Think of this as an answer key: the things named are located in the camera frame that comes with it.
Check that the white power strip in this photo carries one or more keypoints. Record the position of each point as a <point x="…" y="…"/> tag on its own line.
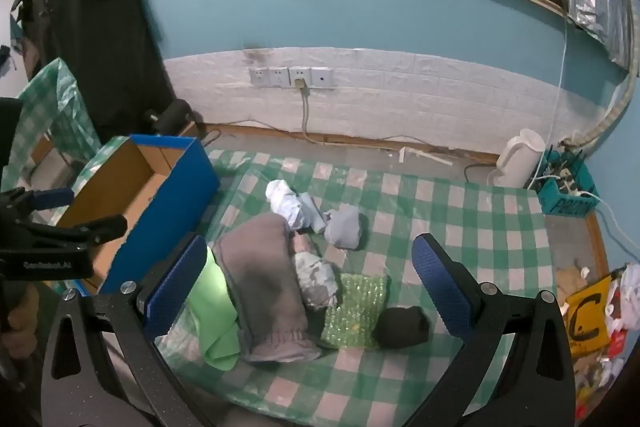
<point x="565" y="182"/>

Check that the grey pants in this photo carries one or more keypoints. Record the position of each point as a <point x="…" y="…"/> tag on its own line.
<point x="260" y="277"/>

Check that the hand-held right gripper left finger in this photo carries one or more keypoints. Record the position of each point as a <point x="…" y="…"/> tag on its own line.
<point x="175" y="279"/>

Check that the yellow printed bag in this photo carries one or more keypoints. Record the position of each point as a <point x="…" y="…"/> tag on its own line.
<point x="590" y="312"/>

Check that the blue cardboard box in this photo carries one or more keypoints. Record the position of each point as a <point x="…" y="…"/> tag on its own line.
<point x="175" y="187"/>

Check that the light grey terry sock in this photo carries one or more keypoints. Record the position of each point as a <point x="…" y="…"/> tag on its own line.
<point x="345" y="227"/>

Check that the light green cloth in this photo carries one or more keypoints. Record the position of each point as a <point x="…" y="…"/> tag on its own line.
<point x="215" y="307"/>

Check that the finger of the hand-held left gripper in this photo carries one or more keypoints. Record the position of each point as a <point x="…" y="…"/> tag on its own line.
<point x="50" y="198"/>
<point x="95" y="229"/>

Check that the white electric kettle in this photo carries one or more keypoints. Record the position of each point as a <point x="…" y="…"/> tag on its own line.
<point x="520" y="154"/>

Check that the black jacket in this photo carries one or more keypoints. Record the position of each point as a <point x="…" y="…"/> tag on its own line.
<point x="100" y="32"/>

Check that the black sock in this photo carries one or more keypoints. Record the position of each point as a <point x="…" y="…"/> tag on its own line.
<point x="402" y="326"/>

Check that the grey patterned cloth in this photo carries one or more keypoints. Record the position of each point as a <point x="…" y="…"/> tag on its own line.
<point x="315" y="279"/>

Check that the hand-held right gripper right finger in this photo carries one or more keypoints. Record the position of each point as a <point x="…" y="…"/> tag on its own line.
<point x="440" y="289"/>

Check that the teal plastic basket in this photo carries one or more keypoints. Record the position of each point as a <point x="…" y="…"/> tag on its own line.
<point x="570" y="205"/>

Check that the person's left hand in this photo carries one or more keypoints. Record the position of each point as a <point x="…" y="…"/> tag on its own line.
<point x="22" y="322"/>

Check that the green checked cloth cover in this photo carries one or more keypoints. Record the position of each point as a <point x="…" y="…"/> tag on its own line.
<point x="55" y="102"/>

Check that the green bubble wrap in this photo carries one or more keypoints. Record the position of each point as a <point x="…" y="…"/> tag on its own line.
<point x="355" y="307"/>

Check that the white trim strip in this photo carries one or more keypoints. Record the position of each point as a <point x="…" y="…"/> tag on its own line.
<point x="425" y="154"/>

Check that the white cloth bundle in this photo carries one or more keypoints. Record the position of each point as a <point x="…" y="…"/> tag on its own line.
<point x="282" y="202"/>

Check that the white wall socket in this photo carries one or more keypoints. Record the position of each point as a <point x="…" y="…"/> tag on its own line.
<point x="260" y="77"/>
<point x="300" y="74"/>
<point x="321" y="78"/>
<point x="279" y="77"/>

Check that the small pink cloth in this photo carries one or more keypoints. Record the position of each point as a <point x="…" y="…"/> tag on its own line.
<point x="302" y="244"/>

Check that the pile of crumpled packaging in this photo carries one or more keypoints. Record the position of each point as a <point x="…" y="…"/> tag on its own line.
<point x="625" y="292"/>

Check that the brown paper scrap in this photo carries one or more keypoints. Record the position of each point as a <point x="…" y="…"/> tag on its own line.
<point x="570" y="282"/>

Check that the black cylindrical device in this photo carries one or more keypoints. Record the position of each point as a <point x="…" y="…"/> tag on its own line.
<point x="170" y="117"/>

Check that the green checked tablecloth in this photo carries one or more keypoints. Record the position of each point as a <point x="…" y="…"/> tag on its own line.
<point x="450" y="217"/>

